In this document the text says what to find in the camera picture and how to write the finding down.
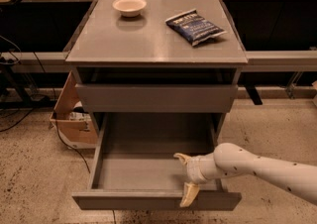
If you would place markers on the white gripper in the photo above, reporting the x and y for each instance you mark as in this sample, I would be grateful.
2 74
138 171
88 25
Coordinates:
193 169

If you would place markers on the grey drawer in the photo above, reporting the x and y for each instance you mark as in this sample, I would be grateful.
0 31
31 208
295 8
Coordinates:
157 98
134 167

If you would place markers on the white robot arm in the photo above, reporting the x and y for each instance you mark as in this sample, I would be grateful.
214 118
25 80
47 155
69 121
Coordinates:
229 160

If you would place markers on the grey drawer cabinet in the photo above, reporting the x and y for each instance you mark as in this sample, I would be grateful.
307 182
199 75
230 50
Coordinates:
142 68

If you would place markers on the grey top drawer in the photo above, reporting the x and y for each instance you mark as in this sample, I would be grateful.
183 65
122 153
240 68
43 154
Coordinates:
157 98

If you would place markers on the black table leg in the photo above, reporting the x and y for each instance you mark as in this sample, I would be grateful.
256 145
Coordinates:
254 95

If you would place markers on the open cardboard box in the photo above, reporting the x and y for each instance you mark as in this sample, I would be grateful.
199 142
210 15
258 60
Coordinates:
74 126

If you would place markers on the blue chip bag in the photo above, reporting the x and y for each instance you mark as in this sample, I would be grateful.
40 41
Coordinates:
193 27

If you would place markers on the long grey workbench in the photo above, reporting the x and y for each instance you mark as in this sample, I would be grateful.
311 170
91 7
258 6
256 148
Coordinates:
280 59

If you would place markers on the white ceramic bowl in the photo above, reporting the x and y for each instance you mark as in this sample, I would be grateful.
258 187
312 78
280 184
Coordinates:
129 8

